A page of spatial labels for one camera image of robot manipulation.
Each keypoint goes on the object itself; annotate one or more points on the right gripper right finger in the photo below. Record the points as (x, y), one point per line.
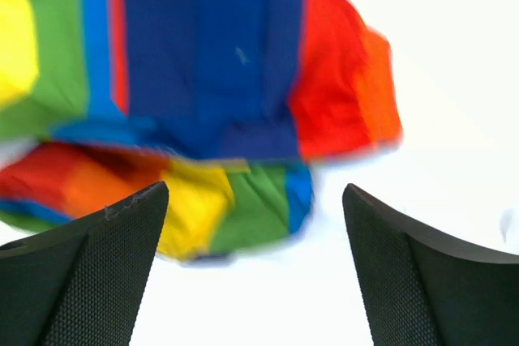
(421, 286)

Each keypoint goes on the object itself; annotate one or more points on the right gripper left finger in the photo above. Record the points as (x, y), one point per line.
(82, 283)

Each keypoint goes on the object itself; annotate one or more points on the rainbow striped shorts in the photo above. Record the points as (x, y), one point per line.
(227, 102)

